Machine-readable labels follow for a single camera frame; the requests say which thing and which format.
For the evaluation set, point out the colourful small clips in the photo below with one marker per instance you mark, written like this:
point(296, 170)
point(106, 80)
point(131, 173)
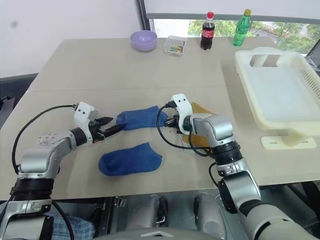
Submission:
point(176, 48)

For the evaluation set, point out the metal table bracket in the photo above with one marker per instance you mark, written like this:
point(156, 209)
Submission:
point(120, 201)

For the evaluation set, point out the silver robot right leg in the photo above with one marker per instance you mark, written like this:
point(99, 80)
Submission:
point(208, 215)

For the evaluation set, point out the dark grey furniture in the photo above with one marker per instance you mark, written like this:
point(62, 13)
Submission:
point(15, 87)

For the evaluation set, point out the blue plaid cloth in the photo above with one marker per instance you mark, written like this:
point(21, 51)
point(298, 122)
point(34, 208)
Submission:
point(75, 228)

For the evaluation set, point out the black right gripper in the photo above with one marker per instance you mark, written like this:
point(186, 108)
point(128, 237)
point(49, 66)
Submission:
point(178, 123)

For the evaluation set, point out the clear plastic box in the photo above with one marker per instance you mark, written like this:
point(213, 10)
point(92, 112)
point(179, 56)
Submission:
point(175, 41)

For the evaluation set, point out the silver robot left leg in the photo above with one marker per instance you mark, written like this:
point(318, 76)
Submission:
point(146, 212)

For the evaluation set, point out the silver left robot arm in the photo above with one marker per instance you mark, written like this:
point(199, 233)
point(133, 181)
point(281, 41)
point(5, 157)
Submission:
point(35, 160)

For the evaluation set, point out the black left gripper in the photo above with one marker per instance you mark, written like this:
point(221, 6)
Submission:
point(94, 130)

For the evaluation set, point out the purple plastic bowl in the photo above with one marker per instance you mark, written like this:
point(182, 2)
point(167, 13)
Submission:
point(143, 40)

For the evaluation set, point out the blue sock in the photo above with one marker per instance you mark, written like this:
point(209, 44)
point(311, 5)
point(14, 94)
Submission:
point(130, 160)
point(140, 118)

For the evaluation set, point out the white plastic basket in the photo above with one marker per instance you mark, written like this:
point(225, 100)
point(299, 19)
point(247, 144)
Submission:
point(275, 92)

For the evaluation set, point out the white roller blind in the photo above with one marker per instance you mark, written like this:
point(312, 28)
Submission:
point(225, 7)

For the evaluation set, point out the mustard yellow sock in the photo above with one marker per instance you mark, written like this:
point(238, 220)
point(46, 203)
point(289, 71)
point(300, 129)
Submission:
point(201, 108)

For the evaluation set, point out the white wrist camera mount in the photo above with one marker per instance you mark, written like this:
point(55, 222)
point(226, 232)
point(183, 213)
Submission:
point(183, 107)
point(83, 112)

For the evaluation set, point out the silver robot leg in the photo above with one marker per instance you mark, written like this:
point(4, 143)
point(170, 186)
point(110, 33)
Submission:
point(146, 212)
point(208, 215)

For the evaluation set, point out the green bottle yellow cap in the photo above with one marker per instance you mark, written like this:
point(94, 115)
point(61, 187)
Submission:
point(241, 30)

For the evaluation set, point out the black shoe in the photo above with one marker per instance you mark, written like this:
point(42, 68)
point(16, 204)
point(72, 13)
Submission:
point(96, 216)

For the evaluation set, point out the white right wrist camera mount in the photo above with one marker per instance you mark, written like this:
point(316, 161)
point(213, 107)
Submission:
point(183, 107)

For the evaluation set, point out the cola bottle red cap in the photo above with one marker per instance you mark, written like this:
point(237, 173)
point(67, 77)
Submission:
point(207, 32)

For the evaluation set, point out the dark window frame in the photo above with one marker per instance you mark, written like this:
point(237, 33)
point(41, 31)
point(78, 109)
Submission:
point(142, 15)

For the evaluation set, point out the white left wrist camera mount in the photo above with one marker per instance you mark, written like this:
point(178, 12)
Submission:
point(83, 112)

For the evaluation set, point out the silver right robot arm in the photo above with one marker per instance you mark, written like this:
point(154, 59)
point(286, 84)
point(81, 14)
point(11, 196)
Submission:
point(215, 127)

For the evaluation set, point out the grey robot torso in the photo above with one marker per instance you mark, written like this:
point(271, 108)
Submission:
point(162, 233)

